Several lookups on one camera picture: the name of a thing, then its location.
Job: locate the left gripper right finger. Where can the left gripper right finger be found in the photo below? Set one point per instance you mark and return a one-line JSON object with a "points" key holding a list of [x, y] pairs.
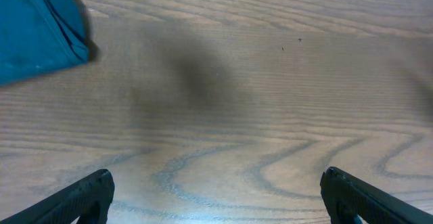
{"points": [[349, 200]]}

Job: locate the navy blue shorts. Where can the navy blue shorts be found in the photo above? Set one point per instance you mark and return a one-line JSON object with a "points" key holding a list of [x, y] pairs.
{"points": [[41, 36]]}

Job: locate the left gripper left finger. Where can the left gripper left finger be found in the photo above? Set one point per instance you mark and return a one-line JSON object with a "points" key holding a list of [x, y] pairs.
{"points": [[86, 201]]}

